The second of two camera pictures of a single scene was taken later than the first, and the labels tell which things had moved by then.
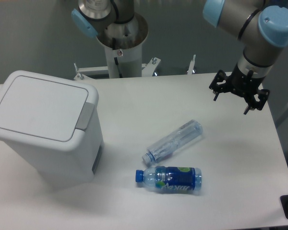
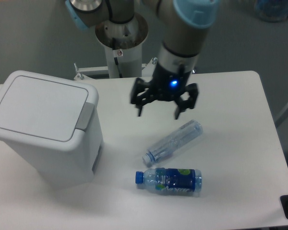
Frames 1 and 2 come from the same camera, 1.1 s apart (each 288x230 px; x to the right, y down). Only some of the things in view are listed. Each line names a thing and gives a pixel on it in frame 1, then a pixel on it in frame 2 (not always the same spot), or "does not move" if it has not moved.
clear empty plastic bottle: [186, 132] does not move
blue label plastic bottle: [172, 179] does not move
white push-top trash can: [55, 126] does not move
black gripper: [241, 84] -> [165, 86]
